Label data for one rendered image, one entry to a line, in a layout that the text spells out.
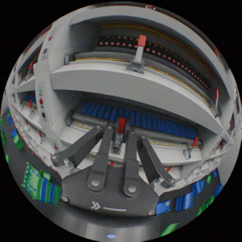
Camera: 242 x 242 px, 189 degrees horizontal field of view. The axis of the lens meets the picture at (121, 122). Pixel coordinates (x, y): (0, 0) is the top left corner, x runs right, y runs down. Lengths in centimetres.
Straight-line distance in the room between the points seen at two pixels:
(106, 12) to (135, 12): 6
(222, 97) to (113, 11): 50
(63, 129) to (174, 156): 38
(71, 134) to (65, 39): 28
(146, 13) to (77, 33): 19
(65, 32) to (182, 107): 32
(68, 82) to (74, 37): 16
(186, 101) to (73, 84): 21
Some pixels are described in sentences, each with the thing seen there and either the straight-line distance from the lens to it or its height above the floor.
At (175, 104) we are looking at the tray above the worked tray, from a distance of 16.
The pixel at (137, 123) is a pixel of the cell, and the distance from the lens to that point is 26.
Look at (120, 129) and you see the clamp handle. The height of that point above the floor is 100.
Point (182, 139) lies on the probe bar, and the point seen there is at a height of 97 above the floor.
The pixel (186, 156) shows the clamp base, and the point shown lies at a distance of 34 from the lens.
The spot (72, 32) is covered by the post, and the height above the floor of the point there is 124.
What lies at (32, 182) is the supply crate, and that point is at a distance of 90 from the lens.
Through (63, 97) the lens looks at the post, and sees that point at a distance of 26.
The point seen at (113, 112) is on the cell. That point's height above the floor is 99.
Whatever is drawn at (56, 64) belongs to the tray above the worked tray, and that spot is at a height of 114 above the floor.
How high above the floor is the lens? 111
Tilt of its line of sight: 32 degrees down
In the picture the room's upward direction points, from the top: 14 degrees clockwise
